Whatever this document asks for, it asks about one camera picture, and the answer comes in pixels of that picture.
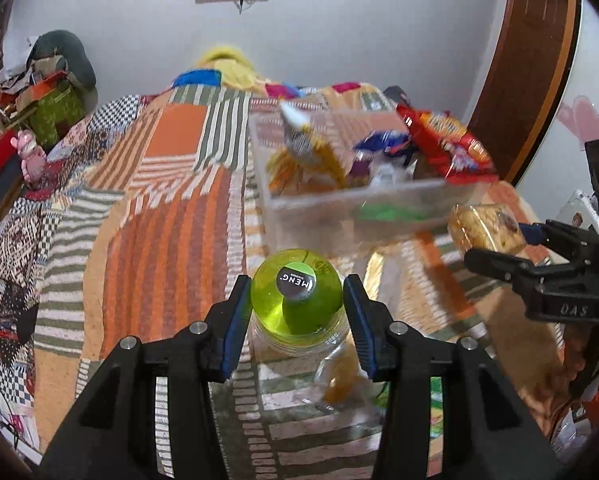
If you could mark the white appliance with stickers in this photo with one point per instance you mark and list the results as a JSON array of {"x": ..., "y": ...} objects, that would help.
[{"x": 580, "y": 211}]

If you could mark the patchwork bed quilt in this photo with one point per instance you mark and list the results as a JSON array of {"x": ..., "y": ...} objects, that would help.
[{"x": 154, "y": 214}]

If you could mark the clear plastic storage bin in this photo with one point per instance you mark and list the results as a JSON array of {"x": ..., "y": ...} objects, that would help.
[{"x": 349, "y": 185}]

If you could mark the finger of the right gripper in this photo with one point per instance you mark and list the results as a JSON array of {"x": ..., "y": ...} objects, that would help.
[
  {"x": 515, "y": 271},
  {"x": 580, "y": 248}
]

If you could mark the grey backpack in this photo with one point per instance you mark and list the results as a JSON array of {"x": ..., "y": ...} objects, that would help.
[{"x": 397, "y": 96}]

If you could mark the person's right hand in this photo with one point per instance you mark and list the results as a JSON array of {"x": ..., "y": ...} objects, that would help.
[{"x": 575, "y": 338}]

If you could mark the orange bread packet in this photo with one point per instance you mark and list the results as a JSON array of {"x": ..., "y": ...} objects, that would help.
[{"x": 340, "y": 382}]

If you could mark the green cardboard box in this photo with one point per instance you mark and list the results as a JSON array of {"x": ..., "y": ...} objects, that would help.
[{"x": 52, "y": 117}]

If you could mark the blue chip bag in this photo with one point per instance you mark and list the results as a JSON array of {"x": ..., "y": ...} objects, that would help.
[{"x": 385, "y": 156}]

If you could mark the small cake packet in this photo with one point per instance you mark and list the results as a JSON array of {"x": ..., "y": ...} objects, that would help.
[{"x": 490, "y": 226}]

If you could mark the green lid plastic jar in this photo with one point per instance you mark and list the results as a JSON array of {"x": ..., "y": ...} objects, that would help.
[{"x": 297, "y": 300}]

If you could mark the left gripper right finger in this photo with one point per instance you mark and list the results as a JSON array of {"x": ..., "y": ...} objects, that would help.
[{"x": 488, "y": 432}]

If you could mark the red chip bag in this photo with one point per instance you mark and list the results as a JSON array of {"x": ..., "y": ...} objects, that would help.
[{"x": 448, "y": 146}]

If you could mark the yellow snack bag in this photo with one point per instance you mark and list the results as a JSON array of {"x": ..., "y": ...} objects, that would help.
[{"x": 306, "y": 162}]

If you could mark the pink plush toy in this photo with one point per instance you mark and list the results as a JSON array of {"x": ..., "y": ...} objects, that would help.
[{"x": 33, "y": 157}]

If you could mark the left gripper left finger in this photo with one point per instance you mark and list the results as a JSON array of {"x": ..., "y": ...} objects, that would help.
[{"x": 110, "y": 431}]

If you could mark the round biscuit bag green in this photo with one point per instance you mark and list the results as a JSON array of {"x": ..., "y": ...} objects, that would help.
[{"x": 389, "y": 213}]

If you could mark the colourful blanket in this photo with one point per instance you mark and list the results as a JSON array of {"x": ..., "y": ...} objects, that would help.
[{"x": 202, "y": 84}]

